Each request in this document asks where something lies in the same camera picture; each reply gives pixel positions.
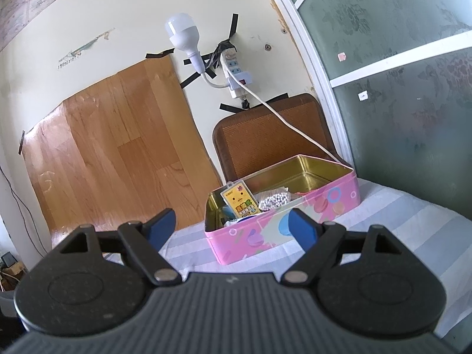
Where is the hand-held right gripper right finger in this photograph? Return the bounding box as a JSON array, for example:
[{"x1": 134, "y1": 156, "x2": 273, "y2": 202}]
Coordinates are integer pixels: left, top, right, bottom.
[{"x1": 282, "y1": 208, "x2": 402, "y2": 285}]

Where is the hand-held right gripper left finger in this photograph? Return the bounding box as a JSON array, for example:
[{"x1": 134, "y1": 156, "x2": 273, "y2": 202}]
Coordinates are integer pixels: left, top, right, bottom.
[{"x1": 59, "y1": 208, "x2": 182, "y2": 286}]

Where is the pink tin box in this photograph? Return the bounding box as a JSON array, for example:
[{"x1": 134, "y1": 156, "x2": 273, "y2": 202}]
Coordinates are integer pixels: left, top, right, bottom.
[{"x1": 204, "y1": 154, "x2": 360, "y2": 266}]

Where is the bag of white beads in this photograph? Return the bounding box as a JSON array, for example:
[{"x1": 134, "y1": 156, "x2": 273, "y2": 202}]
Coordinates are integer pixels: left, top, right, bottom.
[{"x1": 258, "y1": 188, "x2": 292, "y2": 212}]

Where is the yellow card case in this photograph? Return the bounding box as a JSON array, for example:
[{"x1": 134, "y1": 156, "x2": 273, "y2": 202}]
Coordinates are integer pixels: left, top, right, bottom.
[{"x1": 220, "y1": 181, "x2": 260, "y2": 219}]

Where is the brown rattan chair back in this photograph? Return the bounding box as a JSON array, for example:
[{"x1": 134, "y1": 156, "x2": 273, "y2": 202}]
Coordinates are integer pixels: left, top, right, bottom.
[{"x1": 213, "y1": 93, "x2": 351, "y2": 187}]

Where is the striped blue bedsheet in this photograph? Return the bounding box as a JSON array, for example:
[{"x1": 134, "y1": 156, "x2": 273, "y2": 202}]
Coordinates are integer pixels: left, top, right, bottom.
[{"x1": 99, "y1": 177, "x2": 472, "y2": 340}]

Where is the frosted glass sliding door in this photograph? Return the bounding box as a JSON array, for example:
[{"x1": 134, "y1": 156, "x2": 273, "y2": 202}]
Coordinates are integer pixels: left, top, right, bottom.
[{"x1": 258, "y1": 0, "x2": 472, "y2": 222}]

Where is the white power strip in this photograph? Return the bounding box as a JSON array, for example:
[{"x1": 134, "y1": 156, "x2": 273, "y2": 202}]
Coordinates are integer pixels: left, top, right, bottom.
[{"x1": 220, "y1": 46, "x2": 255, "y2": 99}]

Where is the white light bulb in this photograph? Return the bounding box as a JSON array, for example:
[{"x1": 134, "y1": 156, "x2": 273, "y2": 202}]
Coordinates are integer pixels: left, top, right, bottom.
[{"x1": 164, "y1": 13, "x2": 237, "y2": 89}]

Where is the wood grain wall panel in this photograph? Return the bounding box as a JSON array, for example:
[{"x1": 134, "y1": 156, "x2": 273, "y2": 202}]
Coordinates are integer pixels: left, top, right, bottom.
[{"x1": 21, "y1": 57, "x2": 224, "y2": 248}]

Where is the white power cable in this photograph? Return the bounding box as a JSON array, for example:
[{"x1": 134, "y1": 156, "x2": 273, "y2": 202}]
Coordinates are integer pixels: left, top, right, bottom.
[{"x1": 225, "y1": 59, "x2": 342, "y2": 165}]

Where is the thin black wall wire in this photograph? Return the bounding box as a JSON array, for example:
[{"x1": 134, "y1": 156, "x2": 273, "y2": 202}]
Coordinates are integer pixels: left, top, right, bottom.
[{"x1": 0, "y1": 166, "x2": 45, "y2": 259}]

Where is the wall poster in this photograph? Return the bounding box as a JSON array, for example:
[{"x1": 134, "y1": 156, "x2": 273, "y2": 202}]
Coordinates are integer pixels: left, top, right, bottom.
[{"x1": 0, "y1": 0, "x2": 69, "y2": 52}]

